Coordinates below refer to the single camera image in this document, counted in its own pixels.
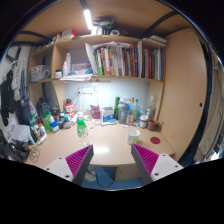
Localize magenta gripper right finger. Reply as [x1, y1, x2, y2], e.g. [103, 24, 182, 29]
[131, 144, 159, 185]

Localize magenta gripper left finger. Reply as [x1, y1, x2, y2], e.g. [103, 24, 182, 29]
[66, 145, 94, 185]

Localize grey plastic water bottle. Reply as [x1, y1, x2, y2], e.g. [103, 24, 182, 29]
[118, 101, 127, 124]

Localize red round coaster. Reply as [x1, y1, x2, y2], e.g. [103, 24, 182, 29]
[150, 137, 161, 144]

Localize white paper cup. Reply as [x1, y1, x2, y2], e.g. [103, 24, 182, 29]
[126, 129, 140, 145]

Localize brown ceramic mug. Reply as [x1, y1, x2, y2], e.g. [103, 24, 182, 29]
[148, 119, 161, 131]

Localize green spray bottle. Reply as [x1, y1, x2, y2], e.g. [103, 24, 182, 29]
[77, 115, 88, 138]

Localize white lidded jar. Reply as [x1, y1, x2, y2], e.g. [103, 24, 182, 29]
[139, 115, 148, 129]

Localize clear glass bottle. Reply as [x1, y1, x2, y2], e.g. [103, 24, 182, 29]
[147, 95, 155, 119]

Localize magenta snack bag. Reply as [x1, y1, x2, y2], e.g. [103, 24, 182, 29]
[91, 105, 101, 119]

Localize red white canister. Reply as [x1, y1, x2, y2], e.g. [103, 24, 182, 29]
[64, 98, 74, 119]

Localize blue white carton box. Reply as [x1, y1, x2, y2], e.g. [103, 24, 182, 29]
[102, 106, 114, 122]

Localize black bag on desk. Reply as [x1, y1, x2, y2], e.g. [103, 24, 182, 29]
[36, 97, 50, 116]

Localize green tall can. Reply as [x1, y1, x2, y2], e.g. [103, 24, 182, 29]
[114, 96, 120, 120]

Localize white desk lamp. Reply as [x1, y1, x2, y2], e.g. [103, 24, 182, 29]
[78, 83, 99, 112]

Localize hanging dark clothes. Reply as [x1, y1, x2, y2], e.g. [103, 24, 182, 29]
[0, 58, 32, 126]

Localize clear plastic storage box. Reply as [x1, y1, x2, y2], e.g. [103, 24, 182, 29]
[30, 65, 50, 83]

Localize wooden bookshelf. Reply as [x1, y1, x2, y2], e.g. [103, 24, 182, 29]
[28, 35, 165, 116]

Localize row of books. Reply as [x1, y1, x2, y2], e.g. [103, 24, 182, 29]
[85, 41, 164, 81]

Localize fluorescent ceiling light tube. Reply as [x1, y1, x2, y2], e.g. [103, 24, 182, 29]
[83, 9, 93, 30]

